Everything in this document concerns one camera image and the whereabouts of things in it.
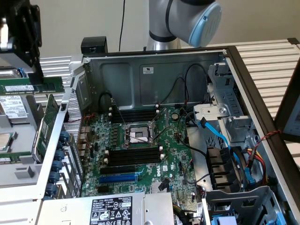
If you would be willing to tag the silver power supply with label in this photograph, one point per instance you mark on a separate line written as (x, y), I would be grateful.
(70, 211)

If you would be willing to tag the silver chipset heatsink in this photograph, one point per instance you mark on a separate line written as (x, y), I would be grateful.
(155, 187)

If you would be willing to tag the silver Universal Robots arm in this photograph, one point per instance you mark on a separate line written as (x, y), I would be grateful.
(178, 18)

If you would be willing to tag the silver rear port block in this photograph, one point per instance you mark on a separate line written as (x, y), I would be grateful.
(84, 140)

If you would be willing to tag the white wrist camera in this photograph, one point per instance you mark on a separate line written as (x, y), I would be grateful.
(3, 39)

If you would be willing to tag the round coin battery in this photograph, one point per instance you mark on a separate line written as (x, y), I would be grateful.
(175, 115)

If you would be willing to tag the blue plastic connector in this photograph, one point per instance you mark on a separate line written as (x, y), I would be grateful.
(250, 181)

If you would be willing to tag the thin metal locking lever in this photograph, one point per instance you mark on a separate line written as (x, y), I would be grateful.
(122, 116)
(161, 133)

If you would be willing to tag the blue card retention clip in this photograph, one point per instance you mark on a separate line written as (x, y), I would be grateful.
(59, 154)
(53, 176)
(56, 166)
(63, 137)
(50, 188)

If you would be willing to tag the blue plastic block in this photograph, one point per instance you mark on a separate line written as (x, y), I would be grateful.
(222, 220)

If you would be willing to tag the silver hard disk with label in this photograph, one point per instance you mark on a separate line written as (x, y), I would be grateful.
(11, 105)

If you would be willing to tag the long black expansion slot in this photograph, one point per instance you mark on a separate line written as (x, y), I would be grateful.
(117, 170)

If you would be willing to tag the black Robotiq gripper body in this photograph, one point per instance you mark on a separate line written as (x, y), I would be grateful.
(25, 23)

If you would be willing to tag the green Dell motherboard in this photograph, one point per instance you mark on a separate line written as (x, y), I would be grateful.
(173, 150)

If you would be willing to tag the open grey PC case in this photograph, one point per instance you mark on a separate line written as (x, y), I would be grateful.
(122, 89)

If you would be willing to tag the black table end cap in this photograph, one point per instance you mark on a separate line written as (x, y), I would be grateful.
(293, 41)

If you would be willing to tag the green RAM stick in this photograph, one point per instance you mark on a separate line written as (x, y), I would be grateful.
(14, 154)
(51, 85)

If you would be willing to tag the silver CPU chip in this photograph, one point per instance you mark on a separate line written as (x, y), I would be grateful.
(4, 140)

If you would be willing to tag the metal disk bay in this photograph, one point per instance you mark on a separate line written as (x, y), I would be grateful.
(208, 110)

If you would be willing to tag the black box device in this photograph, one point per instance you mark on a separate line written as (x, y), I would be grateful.
(91, 45)

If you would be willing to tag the short black expansion slot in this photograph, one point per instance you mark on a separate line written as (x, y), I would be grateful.
(103, 189)

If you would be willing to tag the blue expansion slot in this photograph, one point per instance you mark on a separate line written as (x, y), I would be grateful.
(117, 179)

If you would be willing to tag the open metal socket cover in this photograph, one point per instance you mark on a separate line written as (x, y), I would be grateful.
(161, 117)

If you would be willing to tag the black framed panel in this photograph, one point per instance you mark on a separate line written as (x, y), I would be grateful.
(293, 119)

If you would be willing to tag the grey parts rack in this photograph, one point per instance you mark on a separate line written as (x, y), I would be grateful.
(30, 168)

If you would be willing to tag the grey cage with cross braces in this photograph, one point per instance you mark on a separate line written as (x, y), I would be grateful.
(234, 199)

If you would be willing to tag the CPU socket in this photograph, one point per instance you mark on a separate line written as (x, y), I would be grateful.
(137, 134)

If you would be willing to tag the white sticker label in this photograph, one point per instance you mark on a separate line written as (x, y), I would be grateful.
(148, 69)

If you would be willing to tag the blue disk rail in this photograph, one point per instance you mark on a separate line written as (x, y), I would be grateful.
(21, 72)

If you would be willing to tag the green graphics card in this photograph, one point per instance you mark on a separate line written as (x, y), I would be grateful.
(48, 122)

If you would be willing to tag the tall metal drive cage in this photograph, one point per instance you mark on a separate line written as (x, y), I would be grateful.
(225, 93)

